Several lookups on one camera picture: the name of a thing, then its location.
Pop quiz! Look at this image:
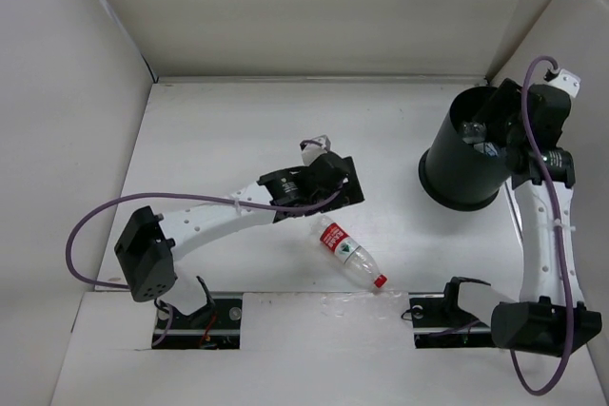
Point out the clear bottle orange blue label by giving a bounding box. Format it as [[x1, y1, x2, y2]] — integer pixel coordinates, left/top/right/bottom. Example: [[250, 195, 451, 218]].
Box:
[[474, 142, 505, 159]]

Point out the clear bottle red label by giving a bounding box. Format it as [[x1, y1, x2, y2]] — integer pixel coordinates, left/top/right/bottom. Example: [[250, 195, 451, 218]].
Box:
[[311, 216, 387, 290]]

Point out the clear Pepsi bottle black cap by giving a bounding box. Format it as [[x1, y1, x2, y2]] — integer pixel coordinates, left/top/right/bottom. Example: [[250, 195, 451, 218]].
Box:
[[460, 122, 488, 151]]

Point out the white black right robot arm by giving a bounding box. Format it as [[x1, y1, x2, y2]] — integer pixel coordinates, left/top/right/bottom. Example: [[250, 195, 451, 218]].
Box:
[[440, 73, 602, 358]]

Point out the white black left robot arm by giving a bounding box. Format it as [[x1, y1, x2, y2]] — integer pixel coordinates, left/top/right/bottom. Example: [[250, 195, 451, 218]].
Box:
[[114, 152, 364, 302]]

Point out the black round bin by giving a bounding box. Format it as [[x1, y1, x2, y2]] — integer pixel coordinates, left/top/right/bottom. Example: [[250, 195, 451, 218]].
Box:
[[418, 87, 509, 212]]

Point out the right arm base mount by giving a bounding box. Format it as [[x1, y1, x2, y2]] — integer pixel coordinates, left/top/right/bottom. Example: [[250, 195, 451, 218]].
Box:
[[401, 292, 495, 349]]

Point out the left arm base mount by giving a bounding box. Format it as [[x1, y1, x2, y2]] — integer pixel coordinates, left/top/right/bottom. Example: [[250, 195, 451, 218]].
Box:
[[151, 293, 243, 351]]

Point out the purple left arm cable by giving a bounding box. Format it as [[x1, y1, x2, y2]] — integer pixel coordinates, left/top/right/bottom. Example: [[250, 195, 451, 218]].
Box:
[[65, 139, 344, 348]]

